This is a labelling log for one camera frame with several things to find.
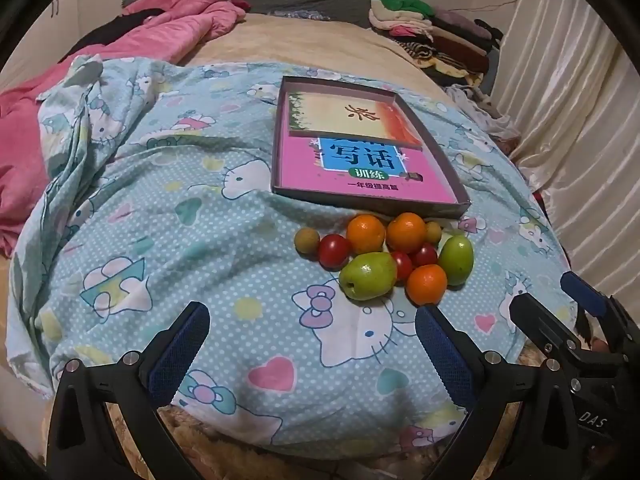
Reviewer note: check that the shallow cardboard box tray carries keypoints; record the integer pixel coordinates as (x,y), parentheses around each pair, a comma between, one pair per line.
(450,170)

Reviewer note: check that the striped folded cloth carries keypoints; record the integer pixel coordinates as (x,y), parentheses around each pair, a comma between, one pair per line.
(420,51)

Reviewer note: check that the blue cartoon cat blanket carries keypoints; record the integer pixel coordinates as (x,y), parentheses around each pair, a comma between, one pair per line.
(200,235)

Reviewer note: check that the dark brown folded clothes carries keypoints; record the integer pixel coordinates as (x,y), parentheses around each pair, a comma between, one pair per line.
(460,52)

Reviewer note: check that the cream folded garment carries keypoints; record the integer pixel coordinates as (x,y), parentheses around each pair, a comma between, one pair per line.
(395,19)

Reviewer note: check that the orange mandarin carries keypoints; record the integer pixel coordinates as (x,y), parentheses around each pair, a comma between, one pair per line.
(406,232)
(366,233)
(426,285)

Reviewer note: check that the white crumpled cloth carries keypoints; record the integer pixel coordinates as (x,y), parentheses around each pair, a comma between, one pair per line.
(485,115)

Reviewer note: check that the small green jujube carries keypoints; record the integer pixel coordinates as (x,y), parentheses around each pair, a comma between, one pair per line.
(456,260)

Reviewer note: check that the cream pleated curtain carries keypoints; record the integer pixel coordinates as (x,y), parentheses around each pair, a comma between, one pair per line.
(565,85)

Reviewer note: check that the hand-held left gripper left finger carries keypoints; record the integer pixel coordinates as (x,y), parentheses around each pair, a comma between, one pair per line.
(180,350)

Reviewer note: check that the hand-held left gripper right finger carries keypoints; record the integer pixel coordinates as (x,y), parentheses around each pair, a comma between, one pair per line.
(445,355)

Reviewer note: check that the blue patterned pillow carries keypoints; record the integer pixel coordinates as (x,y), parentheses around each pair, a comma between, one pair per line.
(295,11)

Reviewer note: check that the black garment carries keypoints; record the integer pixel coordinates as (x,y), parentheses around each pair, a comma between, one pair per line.
(110,32)

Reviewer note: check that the brown longan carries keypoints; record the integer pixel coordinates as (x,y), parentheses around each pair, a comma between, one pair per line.
(434,232)
(306,241)

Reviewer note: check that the pink quilt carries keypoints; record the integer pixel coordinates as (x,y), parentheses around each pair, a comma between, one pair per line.
(190,15)

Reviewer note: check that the red cherry tomato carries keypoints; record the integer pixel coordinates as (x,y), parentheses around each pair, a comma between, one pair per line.
(334,251)
(425,255)
(402,264)

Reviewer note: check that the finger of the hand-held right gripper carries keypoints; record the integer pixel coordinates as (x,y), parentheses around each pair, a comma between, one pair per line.
(537,320)
(582,292)

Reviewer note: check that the pink and blue book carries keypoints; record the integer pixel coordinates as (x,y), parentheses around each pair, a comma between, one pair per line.
(300,175)

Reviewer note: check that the green folded garment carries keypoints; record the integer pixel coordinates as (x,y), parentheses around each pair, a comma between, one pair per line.
(405,4)

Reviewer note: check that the yellow printed blanket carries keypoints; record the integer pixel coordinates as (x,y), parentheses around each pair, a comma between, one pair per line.
(450,72)

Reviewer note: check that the purple folded garment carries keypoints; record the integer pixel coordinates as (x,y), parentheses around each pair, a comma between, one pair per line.
(455,20)

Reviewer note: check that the large green jujube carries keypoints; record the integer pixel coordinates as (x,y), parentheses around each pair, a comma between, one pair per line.
(368,276)

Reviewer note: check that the pink folded garment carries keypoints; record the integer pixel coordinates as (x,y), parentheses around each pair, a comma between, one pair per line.
(407,31)

